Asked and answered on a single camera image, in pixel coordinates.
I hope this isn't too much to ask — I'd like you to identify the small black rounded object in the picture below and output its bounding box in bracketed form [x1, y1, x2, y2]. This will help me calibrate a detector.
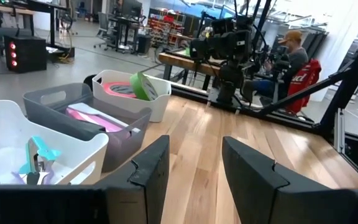
[83, 73, 98, 91]

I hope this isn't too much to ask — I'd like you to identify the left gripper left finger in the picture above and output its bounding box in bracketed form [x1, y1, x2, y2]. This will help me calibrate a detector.
[96, 134, 171, 224]

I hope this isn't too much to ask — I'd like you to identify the teal staple remover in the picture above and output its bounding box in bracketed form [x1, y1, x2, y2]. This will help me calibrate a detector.
[18, 135, 62, 184]

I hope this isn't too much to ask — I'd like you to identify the wooden top workbench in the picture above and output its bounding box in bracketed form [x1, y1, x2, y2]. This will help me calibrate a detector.
[158, 51, 229, 91]

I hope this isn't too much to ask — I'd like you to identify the grey office chair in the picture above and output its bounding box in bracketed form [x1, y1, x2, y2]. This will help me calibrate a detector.
[93, 11, 117, 50]

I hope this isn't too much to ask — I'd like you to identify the black aluminium rig frame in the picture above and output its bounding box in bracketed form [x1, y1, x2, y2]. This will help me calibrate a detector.
[169, 0, 358, 187]

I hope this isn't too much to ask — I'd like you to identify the pink tape roll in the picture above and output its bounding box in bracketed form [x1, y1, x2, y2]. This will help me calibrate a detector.
[103, 81, 138, 100]

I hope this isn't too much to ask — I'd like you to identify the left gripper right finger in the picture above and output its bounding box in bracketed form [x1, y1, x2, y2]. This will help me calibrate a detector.
[221, 136, 357, 224]

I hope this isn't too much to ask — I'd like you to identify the white plastic bin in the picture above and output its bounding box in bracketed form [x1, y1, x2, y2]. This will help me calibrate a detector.
[91, 69, 172, 123]
[0, 99, 110, 187]

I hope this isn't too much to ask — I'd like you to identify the silver aluminium bracket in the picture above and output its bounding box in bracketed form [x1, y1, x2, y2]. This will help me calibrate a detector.
[333, 107, 347, 154]

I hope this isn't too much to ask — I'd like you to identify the grey plastic bin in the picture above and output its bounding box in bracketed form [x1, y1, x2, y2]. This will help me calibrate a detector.
[22, 82, 152, 174]

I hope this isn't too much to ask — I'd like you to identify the black computer tower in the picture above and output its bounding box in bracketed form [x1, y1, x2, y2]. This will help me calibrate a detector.
[4, 34, 48, 74]

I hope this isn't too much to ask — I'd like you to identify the red garment on chair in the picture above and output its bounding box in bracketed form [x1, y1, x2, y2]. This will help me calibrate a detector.
[285, 58, 323, 114]

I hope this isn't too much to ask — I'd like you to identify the person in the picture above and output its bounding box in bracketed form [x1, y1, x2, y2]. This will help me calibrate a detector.
[242, 29, 310, 102]

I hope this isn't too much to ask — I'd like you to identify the red storage shelf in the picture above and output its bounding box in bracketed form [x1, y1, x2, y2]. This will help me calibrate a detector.
[147, 14, 188, 47]

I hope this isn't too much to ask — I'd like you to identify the pink and white stapler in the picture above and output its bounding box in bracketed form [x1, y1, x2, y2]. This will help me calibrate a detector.
[65, 102, 142, 135]

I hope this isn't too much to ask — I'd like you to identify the black standing desk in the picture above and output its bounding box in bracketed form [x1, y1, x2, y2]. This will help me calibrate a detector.
[109, 15, 154, 55]

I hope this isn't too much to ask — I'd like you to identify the green tape roll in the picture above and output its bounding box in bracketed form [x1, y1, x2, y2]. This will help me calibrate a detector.
[129, 72, 159, 101]

